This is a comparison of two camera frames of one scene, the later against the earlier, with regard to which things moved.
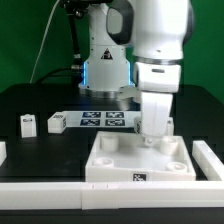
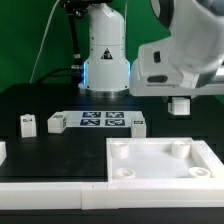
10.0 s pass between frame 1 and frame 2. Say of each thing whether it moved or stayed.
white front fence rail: stayed
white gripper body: moved
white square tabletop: moved
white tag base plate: stayed
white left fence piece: stayed
